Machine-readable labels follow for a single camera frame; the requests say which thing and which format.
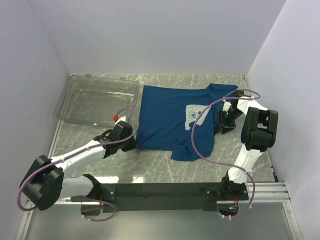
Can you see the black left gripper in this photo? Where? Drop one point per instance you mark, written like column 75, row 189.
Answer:
column 132, row 145

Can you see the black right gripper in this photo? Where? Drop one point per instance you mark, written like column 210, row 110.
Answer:
column 228, row 126

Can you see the blue printed t-shirt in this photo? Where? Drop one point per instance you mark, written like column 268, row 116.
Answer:
column 179, row 120

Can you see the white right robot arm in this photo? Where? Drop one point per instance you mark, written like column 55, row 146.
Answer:
column 258, row 132

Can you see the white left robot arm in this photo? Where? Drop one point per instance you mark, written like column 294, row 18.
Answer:
column 49, row 179

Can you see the clear plastic bin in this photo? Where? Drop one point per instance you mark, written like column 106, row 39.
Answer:
column 94, row 101

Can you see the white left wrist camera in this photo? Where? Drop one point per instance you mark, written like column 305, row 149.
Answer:
column 118, row 119

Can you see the aluminium rail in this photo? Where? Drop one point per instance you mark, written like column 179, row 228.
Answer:
column 268, row 191

